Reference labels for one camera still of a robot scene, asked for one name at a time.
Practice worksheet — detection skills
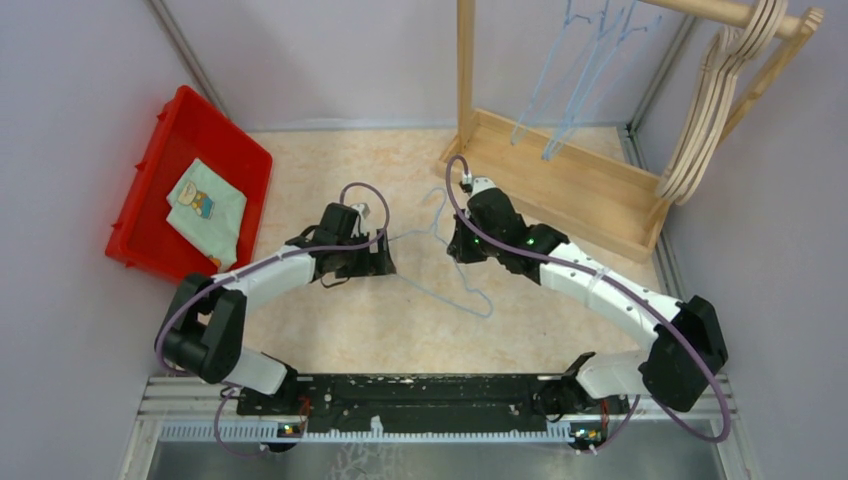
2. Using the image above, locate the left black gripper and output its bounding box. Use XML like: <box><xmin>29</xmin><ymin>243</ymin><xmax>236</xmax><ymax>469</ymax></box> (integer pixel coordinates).
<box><xmin>335</xmin><ymin>227</ymin><xmax>395</xmax><ymax>278</ymax></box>

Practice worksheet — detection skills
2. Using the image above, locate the blue wire hanger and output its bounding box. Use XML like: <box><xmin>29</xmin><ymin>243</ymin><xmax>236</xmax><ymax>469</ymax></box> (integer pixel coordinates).
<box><xmin>541</xmin><ymin>1</ymin><xmax>626</xmax><ymax>161</ymax></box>
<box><xmin>388</xmin><ymin>187</ymin><xmax>495</xmax><ymax>319</ymax></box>
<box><xmin>562</xmin><ymin>1</ymin><xmax>663</xmax><ymax>148</ymax></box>
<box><xmin>510</xmin><ymin>0</ymin><xmax>594</xmax><ymax>147</ymax></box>

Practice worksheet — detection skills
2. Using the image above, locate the beige plastic hanger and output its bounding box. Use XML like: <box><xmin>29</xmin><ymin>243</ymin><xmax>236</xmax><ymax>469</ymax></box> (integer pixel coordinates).
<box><xmin>659</xmin><ymin>0</ymin><xmax>783</xmax><ymax>203</ymax></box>
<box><xmin>662</xmin><ymin>0</ymin><xmax>791</xmax><ymax>205</ymax></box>
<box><xmin>654</xmin><ymin>0</ymin><xmax>770</xmax><ymax>199</ymax></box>
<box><xmin>655</xmin><ymin>0</ymin><xmax>776</xmax><ymax>200</ymax></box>

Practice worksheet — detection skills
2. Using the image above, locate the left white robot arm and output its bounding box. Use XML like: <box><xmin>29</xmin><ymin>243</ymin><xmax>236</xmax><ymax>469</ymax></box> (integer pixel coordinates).
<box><xmin>154</xmin><ymin>203</ymin><xmax>395</xmax><ymax>414</ymax></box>

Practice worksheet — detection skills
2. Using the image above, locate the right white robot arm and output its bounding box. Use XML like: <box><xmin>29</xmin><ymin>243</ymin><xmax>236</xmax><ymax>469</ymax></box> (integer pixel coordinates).
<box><xmin>447</xmin><ymin>177</ymin><xmax>728</xmax><ymax>412</ymax></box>

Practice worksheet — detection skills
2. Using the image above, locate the wooden hanger rack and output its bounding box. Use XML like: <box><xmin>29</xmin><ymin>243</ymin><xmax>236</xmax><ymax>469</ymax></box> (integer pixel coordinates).
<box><xmin>442</xmin><ymin>1</ymin><xmax>825</xmax><ymax>262</ymax></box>

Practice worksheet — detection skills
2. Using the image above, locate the folded light green cloth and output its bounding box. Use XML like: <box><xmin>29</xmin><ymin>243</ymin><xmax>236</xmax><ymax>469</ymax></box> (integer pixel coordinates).
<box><xmin>166</xmin><ymin>158</ymin><xmax>247</xmax><ymax>273</ymax></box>

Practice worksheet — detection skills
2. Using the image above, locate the red plastic bin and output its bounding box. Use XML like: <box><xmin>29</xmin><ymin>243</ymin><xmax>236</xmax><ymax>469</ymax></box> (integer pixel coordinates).
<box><xmin>105</xmin><ymin>85</ymin><xmax>273</xmax><ymax>284</ymax></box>

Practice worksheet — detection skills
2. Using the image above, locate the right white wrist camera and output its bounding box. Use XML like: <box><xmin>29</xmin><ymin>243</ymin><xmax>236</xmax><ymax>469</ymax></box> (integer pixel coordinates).
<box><xmin>459</xmin><ymin>174</ymin><xmax>497</xmax><ymax>198</ymax></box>

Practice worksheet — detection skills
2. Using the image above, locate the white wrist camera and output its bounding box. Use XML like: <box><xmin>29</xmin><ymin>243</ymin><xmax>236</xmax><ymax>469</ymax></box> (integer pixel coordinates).
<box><xmin>351</xmin><ymin>202</ymin><xmax>371</xmax><ymax>222</ymax></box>
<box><xmin>459</xmin><ymin>174</ymin><xmax>497</xmax><ymax>198</ymax></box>

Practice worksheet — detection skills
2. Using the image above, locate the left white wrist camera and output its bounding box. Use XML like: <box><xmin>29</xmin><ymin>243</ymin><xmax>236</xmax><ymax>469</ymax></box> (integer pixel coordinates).
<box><xmin>351</xmin><ymin>202</ymin><xmax>371</xmax><ymax>222</ymax></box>

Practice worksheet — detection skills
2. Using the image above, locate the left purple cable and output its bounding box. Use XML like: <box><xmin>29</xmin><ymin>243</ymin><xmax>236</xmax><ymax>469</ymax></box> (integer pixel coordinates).
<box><xmin>154</xmin><ymin>181</ymin><xmax>392</xmax><ymax>458</ymax></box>

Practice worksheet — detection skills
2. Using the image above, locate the purple cable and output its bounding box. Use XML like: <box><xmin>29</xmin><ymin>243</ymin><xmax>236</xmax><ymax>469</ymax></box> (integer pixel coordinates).
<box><xmin>154</xmin><ymin>181</ymin><xmax>392</xmax><ymax>458</ymax></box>
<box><xmin>445</xmin><ymin>154</ymin><xmax>733</xmax><ymax>455</ymax></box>

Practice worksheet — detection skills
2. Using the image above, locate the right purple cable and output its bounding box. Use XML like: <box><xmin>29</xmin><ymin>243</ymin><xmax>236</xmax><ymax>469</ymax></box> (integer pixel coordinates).
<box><xmin>445</xmin><ymin>154</ymin><xmax>733</xmax><ymax>455</ymax></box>

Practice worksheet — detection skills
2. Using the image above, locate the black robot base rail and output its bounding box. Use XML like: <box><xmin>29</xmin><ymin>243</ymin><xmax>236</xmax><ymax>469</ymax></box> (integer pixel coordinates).
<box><xmin>237</xmin><ymin>373</ymin><xmax>630</xmax><ymax>434</ymax></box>

